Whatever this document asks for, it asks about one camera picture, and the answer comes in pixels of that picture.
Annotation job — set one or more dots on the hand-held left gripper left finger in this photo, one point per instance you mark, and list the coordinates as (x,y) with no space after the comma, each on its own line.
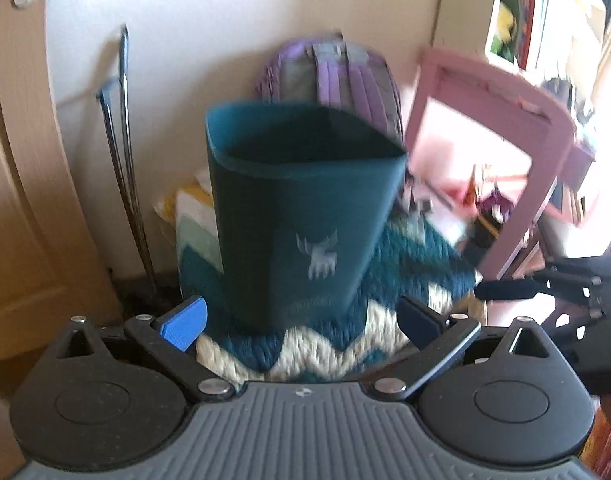
(183,322)

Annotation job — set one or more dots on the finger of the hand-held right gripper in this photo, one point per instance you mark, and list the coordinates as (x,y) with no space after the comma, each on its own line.
(510,289)
(580,266)

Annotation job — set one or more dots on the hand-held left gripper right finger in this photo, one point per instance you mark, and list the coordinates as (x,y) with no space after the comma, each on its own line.
(420,322)

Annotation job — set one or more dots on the teal bin with deer print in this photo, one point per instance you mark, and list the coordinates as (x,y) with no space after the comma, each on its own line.
(285,200)

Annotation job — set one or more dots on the dark container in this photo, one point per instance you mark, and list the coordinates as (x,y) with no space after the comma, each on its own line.
(483,240)

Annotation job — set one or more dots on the teal cream zigzag quilt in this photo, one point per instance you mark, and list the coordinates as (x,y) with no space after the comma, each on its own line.
(335,350)

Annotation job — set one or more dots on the striped folded blanket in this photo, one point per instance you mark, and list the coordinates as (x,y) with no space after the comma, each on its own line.
(195,220)

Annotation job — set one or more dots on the beige wooden door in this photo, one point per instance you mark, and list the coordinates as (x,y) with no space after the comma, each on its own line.
(25,185)

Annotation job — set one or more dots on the pink desk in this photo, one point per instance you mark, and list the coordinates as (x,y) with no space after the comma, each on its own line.
(485,70)

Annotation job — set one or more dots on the yellow green plush toy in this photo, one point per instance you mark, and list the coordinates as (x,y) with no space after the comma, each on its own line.
(505,30)

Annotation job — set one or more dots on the row of books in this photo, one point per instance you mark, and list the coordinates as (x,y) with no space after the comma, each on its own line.
(528,20)

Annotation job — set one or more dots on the purple grey backpack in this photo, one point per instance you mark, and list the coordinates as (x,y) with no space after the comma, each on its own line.
(335,75)

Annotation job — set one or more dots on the white bookshelf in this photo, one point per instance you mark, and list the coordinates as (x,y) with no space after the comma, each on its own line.
(465,10)

